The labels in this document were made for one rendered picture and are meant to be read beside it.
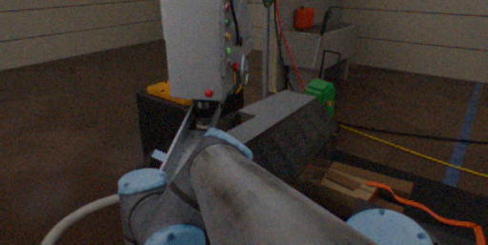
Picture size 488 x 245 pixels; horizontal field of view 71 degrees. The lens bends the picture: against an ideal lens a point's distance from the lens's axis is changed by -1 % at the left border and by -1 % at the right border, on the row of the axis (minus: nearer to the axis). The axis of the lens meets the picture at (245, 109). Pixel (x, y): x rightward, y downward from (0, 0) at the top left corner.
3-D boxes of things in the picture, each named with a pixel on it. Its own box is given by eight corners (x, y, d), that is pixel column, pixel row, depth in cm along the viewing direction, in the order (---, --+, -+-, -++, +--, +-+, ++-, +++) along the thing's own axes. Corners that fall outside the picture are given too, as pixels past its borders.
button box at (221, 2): (223, 71, 138) (221, -5, 128) (230, 71, 138) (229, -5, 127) (218, 76, 131) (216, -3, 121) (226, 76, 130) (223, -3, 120)
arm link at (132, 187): (124, 193, 58) (110, 170, 66) (131, 255, 62) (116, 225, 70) (176, 179, 63) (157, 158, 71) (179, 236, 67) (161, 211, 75)
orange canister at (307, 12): (291, 30, 490) (292, 6, 478) (306, 26, 528) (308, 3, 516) (304, 31, 478) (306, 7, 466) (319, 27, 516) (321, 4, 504)
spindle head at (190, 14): (196, 79, 173) (192, -16, 157) (240, 82, 169) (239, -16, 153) (170, 105, 140) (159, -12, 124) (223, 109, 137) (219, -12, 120)
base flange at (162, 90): (144, 91, 267) (144, 86, 266) (192, 77, 303) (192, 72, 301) (188, 106, 239) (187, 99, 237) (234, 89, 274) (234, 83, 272)
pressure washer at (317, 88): (315, 125, 389) (320, 48, 357) (339, 136, 362) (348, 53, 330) (292, 133, 369) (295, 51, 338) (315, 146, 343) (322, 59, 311)
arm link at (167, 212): (185, 207, 51) (155, 172, 60) (137, 275, 49) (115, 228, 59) (227, 227, 56) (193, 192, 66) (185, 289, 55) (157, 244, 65)
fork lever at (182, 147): (198, 86, 172) (197, 77, 169) (236, 88, 169) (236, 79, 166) (143, 196, 118) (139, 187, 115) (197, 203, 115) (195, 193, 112)
